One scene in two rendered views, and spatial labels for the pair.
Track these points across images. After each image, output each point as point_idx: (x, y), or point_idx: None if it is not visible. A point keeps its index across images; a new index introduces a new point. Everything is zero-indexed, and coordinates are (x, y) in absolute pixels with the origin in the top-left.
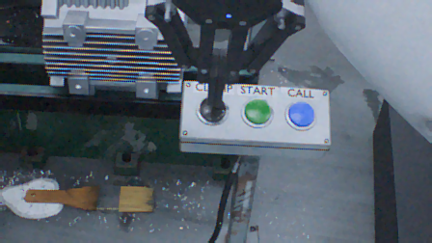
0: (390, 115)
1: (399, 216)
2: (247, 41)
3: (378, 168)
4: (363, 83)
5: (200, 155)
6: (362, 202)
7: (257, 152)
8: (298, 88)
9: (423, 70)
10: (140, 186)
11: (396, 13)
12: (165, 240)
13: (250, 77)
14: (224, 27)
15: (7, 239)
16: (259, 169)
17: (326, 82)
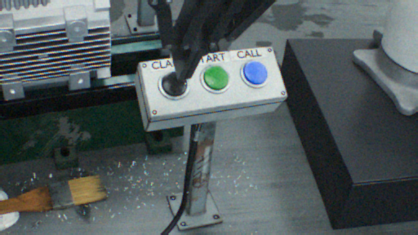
0: (299, 60)
1: (340, 148)
2: (135, 18)
3: (297, 111)
4: (253, 37)
5: (132, 134)
6: (291, 144)
7: (219, 117)
8: None
9: None
10: (85, 176)
11: None
12: (128, 222)
13: (162, 50)
14: (220, 1)
15: None
16: (188, 135)
17: (220, 42)
